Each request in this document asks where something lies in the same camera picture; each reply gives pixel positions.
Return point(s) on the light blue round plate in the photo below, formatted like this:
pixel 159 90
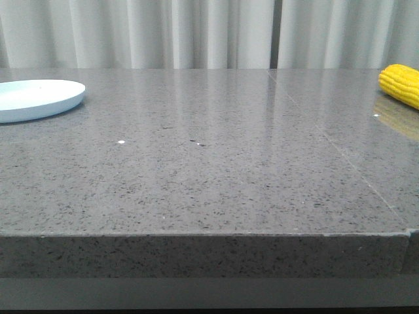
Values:
pixel 25 100

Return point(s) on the yellow corn cob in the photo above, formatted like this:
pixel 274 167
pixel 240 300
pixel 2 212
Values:
pixel 400 82

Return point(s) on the white pleated curtain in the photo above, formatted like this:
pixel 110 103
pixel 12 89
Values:
pixel 209 34

